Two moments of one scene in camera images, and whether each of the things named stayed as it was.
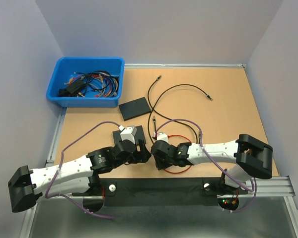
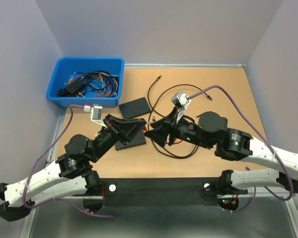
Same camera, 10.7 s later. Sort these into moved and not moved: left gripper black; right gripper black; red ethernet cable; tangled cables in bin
Moved: left gripper black; red ethernet cable; right gripper black
Not moved: tangled cables in bin
